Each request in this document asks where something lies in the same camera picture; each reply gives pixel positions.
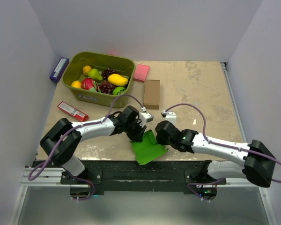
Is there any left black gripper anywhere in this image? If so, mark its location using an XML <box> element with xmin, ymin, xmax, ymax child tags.
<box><xmin>124</xmin><ymin>119</ymin><xmax>147</xmax><ymax>143</ymax></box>

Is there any green paper box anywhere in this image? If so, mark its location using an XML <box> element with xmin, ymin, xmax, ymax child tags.
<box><xmin>131</xmin><ymin>130</ymin><xmax>168</xmax><ymax>165</ymax></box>

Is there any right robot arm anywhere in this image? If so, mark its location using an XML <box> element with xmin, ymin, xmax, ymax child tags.
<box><xmin>155</xmin><ymin>120</ymin><xmax>275</xmax><ymax>188</ymax></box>

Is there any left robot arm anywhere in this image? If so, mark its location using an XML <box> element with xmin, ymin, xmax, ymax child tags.
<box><xmin>40</xmin><ymin>105</ymin><xmax>153</xmax><ymax>184</ymax></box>

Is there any brown cardboard box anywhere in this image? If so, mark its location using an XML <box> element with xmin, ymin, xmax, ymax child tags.
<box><xmin>143</xmin><ymin>80</ymin><xmax>160</xmax><ymax>110</ymax></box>

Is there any pink box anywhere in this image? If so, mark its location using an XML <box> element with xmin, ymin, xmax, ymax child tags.
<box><xmin>133</xmin><ymin>64</ymin><xmax>150</xmax><ymax>83</ymax></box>

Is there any red rectangular box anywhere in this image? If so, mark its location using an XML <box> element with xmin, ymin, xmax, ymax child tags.
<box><xmin>57</xmin><ymin>101</ymin><xmax>89</xmax><ymax>122</ymax></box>

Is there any purple blue box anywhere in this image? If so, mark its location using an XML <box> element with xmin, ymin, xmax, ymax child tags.
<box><xmin>50</xmin><ymin>57</ymin><xmax>69</xmax><ymax>83</ymax></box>

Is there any green round fruit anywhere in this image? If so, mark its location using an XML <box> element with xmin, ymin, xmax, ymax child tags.
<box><xmin>112</xmin><ymin>87</ymin><xmax>126</xmax><ymax>96</ymax></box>

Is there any dark red grapes front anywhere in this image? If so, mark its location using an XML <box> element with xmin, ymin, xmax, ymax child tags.
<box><xmin>99</xmin><ymin>81</ymin><xmax>116</xmax><ymax>95</ymax></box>

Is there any yellow mango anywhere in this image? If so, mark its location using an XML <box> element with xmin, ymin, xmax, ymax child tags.
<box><xmin>108</xmin><ymin>74</ymin><xmax>129</xmax><ymax>87</ymax></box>

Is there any olive green plastic bin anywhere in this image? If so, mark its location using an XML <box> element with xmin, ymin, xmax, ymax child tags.
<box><xmin>62</xmin><ymin>52</ymin><xmax>135</xmax><ymax>106</ymax></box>

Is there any dark purple grapes back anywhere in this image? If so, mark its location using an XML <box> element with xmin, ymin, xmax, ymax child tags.
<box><xmin>101</xmin><ymin>68</ymin><xmax>118</xmax><ymax>80</ymax></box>

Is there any green pear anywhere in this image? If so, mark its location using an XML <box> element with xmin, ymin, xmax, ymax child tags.
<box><xmin>88</xmin><ymin>68</ymin><xmax>103</xmax><ymax>82</ymax></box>

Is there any yellow lemon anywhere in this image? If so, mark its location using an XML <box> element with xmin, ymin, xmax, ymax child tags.
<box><xmin>71</xmin><ymin>80</ymin><xmax>81</xmax><ymax>89</ymax></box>

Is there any small orange fruit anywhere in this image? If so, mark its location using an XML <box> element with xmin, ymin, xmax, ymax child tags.
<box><xmin>82</xmin><ymin>65</ymin><xmax>92</xmax><ymax>76</ymax></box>

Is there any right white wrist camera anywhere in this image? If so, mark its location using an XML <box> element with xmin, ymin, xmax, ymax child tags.
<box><xmin>161</xmin><ymin>110</ymin><xmax>177</xmax><ymax>124</ymax></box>

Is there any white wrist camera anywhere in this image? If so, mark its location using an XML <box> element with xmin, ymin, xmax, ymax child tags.
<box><xmin>161</xmin><ymin>110</ymin><xmax>177</xmax><ymax>124</ymax></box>
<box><xmin>140</xmin><ymin>112</ymin><xmax>154</xmax><ymax>123</ymax></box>

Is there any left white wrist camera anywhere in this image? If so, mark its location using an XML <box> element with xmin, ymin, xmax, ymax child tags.
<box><xmin>140</xmin><ymin>112</ymin><xmax>154</xmax><ymax>123</ymax></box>

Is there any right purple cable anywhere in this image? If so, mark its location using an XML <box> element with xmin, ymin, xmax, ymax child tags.
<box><xmin>165</xmin><ymin>103</ymin><xmax>281</xmax><ymax>183</ymax></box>

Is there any purple cable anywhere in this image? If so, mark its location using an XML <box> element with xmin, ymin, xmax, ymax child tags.
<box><xmin>165</xmin><ymin>103</ymin><xmax>281</xmax><ymax>183</ymax></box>
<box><xmin>28</xmin><ymin>94</ymin><xmax>147</xmax><ymax>181</ymax></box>

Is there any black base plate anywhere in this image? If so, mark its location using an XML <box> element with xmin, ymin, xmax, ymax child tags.
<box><xmin>61</xmin><ymin>160</ymin><xmax>217</xmax><ymax>196</ymax></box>

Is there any aluminium frame rail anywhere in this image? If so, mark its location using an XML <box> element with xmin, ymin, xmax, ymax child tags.
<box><xmin>20</xmin><ymin>167</ymin><xmax>88</xmax><ymax>187</ymax></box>

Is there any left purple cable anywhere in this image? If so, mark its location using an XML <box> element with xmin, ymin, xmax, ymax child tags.
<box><xmin>28</xmin><ymin>94</ymin><xmax>147</xmax><ymax>181</ymax></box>

